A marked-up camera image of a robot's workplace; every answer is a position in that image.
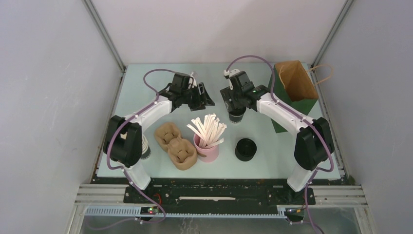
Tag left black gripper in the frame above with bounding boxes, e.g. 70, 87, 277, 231
181, 83, 214, 112

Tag black paper coffee cup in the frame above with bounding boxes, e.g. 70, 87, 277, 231
228, 108, 246, 124

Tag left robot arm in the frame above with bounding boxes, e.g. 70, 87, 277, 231
103, 72, 215, 203

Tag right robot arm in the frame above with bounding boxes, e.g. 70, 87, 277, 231
220, 69, 335, 204

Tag bundle of white straws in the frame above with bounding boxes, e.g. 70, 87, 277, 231
187, 114, 227, 149

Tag green paper bag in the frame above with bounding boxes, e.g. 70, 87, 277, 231
273, 60, 319, 115

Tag stack of black lids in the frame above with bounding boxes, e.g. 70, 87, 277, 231
235, 138, 257, 162

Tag pink straw holder cup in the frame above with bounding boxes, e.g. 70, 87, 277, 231
193, 134, 219, 163

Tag brown cardboard cup carrier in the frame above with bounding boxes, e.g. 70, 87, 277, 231
154, 122, 198, 171

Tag stack of paper cups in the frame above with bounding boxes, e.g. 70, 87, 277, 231
141, 135, 151, 160

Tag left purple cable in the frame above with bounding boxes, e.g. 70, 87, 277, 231
94, 68, 176, 232

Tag purple cable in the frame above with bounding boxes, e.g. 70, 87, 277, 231
225, 55, 335, 234
94, 68, 176, 232

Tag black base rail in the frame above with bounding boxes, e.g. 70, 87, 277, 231
78, 178, 348, 217

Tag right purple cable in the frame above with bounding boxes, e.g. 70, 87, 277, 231
225, 55, 335, 234

